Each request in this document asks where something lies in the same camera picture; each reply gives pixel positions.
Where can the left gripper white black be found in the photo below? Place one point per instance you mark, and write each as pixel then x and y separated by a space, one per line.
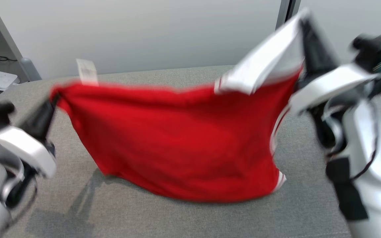
pixel 28 148

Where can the red garment with white stripes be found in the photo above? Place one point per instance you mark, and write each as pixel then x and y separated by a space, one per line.
pixel 177 138

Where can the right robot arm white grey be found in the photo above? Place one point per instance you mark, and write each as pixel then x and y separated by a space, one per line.
pixel 379 185

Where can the right black wrist camera box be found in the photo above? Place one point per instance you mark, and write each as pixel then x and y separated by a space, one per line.
pixel 374 51

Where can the grey fabric sofa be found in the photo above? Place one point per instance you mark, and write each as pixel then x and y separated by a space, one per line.
pixel 210 218

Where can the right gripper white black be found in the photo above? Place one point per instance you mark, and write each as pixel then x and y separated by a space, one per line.
pixel 329 82

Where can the dark metal post grey foot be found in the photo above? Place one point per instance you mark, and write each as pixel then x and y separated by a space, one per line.
pixel 288 13

